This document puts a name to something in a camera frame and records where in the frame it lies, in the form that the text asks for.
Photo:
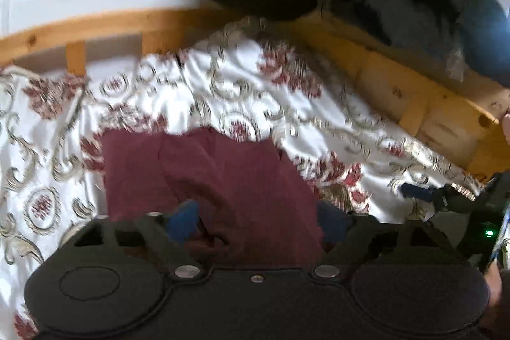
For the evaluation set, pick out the white floral satin bedspread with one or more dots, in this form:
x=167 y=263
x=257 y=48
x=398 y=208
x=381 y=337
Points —
x=238 y=82

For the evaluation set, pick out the maroon small garment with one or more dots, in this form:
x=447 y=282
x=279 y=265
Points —
x=256 y=209

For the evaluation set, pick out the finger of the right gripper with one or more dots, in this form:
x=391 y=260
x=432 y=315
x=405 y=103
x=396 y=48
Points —
x=413 y=191

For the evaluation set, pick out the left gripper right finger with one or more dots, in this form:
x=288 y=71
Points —
x=350 y=240

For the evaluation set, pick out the wooden bed frame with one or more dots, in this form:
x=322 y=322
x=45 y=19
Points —
x=459 y=121

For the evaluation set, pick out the person's right hand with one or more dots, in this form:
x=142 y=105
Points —
x=496 y=317

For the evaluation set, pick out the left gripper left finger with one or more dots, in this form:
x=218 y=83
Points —
x=152 y=245

